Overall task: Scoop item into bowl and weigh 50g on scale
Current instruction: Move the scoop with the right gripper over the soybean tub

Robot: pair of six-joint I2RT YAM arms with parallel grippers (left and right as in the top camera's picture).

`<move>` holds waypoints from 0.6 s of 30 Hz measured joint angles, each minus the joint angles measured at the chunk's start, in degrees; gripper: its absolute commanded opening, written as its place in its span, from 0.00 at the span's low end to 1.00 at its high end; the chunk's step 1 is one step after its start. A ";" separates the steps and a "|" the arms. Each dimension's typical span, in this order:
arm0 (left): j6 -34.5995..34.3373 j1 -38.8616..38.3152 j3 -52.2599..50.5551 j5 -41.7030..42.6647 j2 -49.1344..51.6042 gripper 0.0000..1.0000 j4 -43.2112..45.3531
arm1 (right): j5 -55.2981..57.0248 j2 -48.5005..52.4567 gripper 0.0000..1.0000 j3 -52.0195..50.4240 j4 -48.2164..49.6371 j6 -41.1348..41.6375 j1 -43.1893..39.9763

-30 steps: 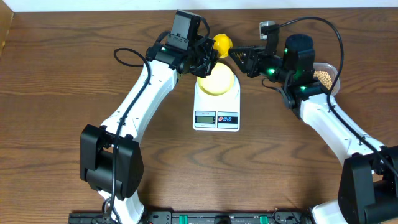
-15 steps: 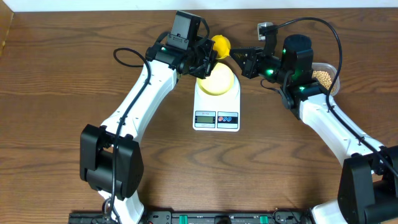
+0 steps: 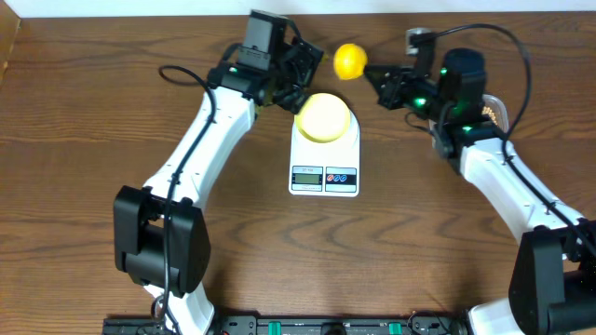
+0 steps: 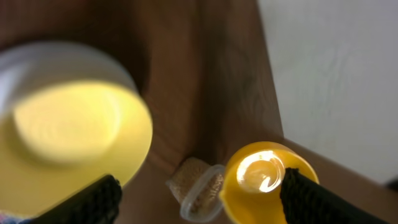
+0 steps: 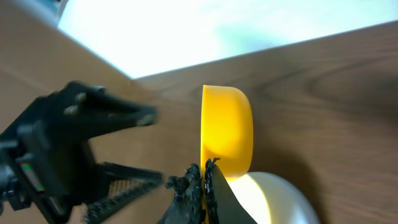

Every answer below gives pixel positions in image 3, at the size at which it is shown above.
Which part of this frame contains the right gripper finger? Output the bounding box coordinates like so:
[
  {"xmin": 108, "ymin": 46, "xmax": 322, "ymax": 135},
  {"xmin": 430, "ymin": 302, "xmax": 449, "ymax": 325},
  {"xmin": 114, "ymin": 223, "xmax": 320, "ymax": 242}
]
[
  {"xmin": 364, "ymin": 72, "xmax": 386, "ymax": 93},
  {"xmin": 364, "ymin": 64, "xmax": 413, "ymax": 74}
]

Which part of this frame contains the yellow measuring scoop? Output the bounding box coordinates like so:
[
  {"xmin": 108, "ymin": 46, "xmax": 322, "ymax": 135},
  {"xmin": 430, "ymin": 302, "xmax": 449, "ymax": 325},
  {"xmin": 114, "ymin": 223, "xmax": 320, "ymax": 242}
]
[{"xmin": 333, "ymin": 44, "xmax": 368, "ymax": 80}]

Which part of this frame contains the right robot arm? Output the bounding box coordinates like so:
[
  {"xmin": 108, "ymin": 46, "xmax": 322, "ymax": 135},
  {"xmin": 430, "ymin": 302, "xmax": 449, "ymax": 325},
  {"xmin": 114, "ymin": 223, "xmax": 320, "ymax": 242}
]
[{"xmin": 363, "ymin": 48, "xmax": 595, "ymax": 334}]

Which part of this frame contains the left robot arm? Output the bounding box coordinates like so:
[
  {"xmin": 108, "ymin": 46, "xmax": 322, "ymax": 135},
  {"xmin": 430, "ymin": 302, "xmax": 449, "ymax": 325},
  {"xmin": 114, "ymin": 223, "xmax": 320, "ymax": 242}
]
[{"xmin": 113, "ymin": 37, "xmax": 324, "ymax": 334}]

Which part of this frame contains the pale yellow plastic bowl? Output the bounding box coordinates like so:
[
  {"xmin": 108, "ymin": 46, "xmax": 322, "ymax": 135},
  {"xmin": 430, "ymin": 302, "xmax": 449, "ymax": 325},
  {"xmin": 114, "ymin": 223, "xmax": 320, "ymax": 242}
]
[{"xmin": 294, "ymin": 93, "xmax": 351, "ymax": 143}]

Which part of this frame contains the white digital kitchen scale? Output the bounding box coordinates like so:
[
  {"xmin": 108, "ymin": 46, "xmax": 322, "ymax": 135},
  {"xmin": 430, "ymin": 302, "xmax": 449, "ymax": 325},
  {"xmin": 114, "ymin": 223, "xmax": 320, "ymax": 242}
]
[{"xmin": 288, "ymin": 111, "xmax": 360, "ymax": 197}]

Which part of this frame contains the soybeans pile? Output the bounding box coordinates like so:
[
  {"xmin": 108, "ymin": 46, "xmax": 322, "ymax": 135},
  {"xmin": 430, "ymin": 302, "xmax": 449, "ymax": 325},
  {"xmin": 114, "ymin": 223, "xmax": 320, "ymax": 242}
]
[{"xmin": 481, "ymin": 106, "xmax": 499, "ymax": 126}]

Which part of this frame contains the clear plastic container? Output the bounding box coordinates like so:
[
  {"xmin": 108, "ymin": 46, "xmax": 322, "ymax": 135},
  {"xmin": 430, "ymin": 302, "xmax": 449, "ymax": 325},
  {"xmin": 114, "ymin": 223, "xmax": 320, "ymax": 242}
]
[{"xmin": 482, "ymin": 94, "xmax": 509, "ymax": 133}]

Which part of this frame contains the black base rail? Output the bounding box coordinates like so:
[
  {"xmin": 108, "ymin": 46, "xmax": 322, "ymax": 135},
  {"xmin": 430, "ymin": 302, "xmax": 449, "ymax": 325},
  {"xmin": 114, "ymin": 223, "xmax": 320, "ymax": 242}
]
[{"xmin": 102, "ymin": 315, "xmax": 467, "ymax": 335}]

